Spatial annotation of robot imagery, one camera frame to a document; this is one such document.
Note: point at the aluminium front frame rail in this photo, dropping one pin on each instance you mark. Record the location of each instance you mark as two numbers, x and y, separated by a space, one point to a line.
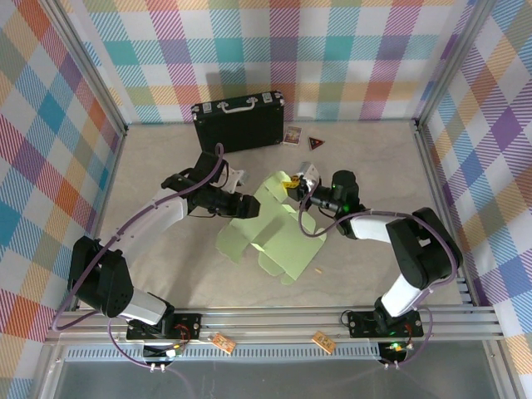
270 322

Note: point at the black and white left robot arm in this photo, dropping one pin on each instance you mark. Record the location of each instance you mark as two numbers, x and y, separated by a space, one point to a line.
104 282

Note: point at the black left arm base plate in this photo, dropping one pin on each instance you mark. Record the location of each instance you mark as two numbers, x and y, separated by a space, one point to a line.
189 322

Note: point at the light green paper box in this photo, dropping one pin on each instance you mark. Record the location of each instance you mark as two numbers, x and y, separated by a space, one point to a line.
282 245

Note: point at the aluminium right corner post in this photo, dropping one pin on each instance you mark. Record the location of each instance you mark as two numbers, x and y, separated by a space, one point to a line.
453 62

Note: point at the small green circuit board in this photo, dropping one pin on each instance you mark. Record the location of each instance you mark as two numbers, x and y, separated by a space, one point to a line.
176 351
395 346

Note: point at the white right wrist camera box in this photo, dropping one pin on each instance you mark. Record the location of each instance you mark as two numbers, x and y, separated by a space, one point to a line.
309 170

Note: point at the aluminium left corner post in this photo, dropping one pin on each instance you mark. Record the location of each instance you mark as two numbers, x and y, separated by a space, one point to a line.
88 62

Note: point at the orange printed tag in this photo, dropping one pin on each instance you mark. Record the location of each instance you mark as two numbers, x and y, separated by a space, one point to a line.
223 343
323 341

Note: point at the aluminium left side rail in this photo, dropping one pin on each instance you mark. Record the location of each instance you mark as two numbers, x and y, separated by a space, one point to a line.
109 187

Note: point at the aluminium right side rail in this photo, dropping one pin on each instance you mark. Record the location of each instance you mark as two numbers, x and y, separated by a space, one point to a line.
437 187

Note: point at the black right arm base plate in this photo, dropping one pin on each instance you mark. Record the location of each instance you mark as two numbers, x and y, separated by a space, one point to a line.
359 324

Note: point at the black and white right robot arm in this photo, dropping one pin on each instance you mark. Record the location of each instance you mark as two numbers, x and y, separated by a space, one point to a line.
424 249

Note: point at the aluminium corner post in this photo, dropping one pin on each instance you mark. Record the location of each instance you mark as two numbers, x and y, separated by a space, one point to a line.
453 62
88 62

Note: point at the small picture card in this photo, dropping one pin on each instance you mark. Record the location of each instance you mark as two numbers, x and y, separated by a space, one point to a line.
292 135

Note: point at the black red triangular patch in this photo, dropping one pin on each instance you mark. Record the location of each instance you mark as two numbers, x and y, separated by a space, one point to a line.
315 143

